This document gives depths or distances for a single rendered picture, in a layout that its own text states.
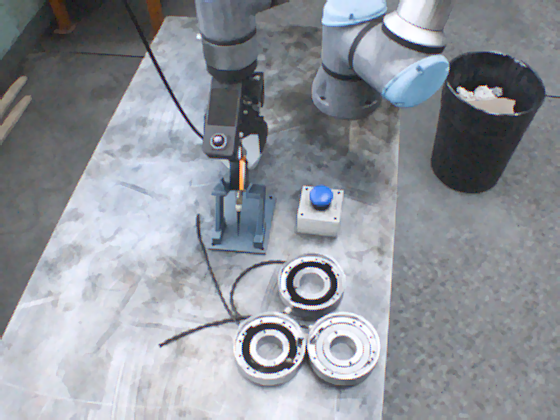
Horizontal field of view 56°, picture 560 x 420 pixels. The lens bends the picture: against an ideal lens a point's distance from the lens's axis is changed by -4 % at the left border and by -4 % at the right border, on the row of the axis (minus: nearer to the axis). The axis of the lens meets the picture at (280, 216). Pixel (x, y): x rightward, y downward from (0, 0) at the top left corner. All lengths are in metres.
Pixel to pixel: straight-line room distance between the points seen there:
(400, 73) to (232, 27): 0.35
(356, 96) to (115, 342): 0.65
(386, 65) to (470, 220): 1.18
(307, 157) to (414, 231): 0.98
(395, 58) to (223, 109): 0.34
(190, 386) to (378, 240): 0.39
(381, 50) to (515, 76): 1.16
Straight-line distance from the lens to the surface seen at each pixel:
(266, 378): 0.79
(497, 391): 1.77
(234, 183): 0.88
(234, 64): 0.74
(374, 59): 0.99
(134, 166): 1.10
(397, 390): 1.70
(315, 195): 0.91
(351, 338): 0.83
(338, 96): 1.13
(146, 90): 1.26
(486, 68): 2.11
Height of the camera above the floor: 1.58
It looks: 53 degrees down
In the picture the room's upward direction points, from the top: 2 degrees counter-clockwise
